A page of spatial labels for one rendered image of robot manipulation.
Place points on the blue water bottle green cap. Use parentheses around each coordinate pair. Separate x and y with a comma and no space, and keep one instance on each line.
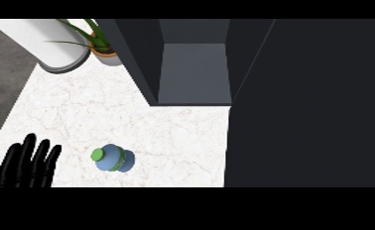
(112,158)

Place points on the green potted plant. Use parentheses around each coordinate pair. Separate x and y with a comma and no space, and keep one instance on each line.
(99,47)

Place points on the dark grey cabinet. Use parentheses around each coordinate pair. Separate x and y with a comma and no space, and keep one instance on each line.
(192,72)

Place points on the white cylindrical appliance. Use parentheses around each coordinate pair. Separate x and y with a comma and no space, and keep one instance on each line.
(46,42)

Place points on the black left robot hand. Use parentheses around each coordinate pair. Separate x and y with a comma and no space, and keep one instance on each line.
(30,168)

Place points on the dark grey cabinet door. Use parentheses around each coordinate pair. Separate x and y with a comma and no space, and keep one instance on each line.
(303,108)

